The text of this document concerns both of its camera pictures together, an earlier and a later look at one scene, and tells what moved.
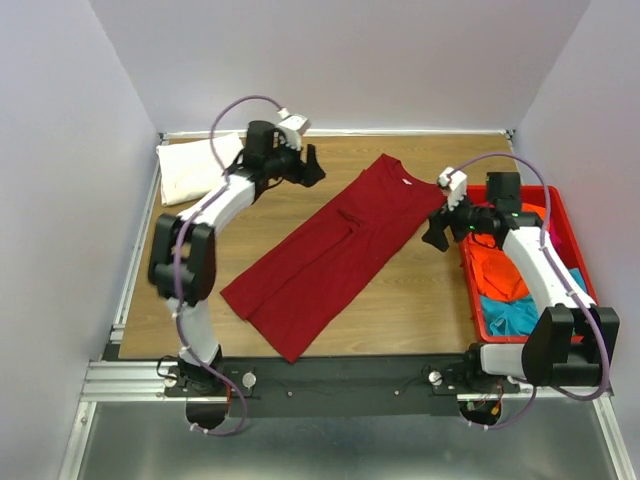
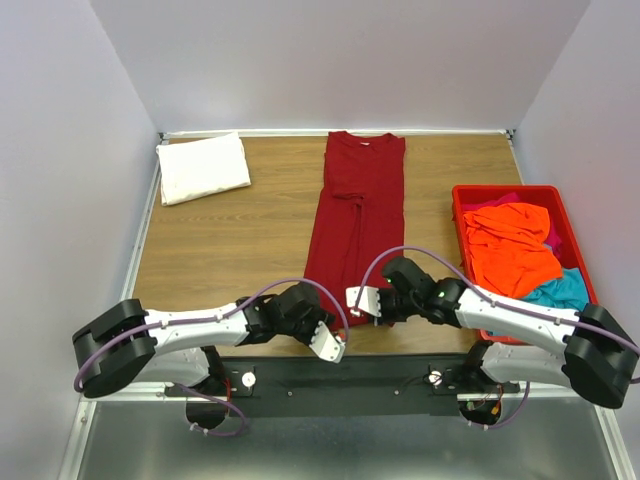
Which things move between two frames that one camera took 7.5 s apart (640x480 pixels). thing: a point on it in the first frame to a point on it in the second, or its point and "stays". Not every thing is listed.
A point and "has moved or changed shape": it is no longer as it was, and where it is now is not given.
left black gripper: [307, 173] to [318, 315]
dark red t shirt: [293, 292] has moved or changed shape
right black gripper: [437, 222] to [385, 316]
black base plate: [347, 386] stays
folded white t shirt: [188, 168] stays
